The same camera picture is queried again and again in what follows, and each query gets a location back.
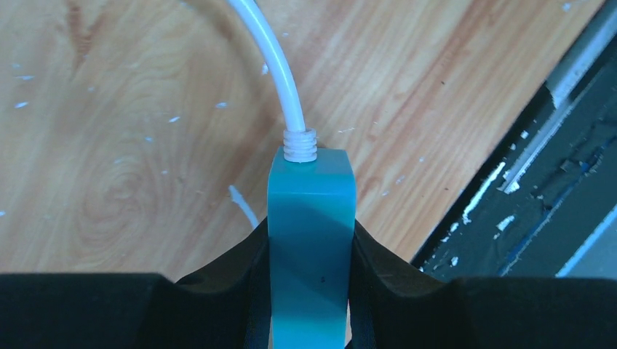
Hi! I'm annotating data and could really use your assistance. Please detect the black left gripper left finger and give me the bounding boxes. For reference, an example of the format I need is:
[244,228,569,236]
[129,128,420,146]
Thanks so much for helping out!
[1,222,271,348]

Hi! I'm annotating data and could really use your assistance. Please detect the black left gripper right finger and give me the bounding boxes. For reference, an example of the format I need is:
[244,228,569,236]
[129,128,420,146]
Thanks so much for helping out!
[349,224,616,348]

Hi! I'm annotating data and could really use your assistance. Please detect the teal power strip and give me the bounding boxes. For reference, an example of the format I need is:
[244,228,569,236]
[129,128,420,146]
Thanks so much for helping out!
[266,148,357,348]

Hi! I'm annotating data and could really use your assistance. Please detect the white power strip cable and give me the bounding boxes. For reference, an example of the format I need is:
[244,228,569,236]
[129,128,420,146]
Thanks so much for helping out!
[226,0,319,164]

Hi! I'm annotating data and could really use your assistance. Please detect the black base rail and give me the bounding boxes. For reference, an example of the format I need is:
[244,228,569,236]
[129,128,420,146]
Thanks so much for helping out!
[412,1,616,281]

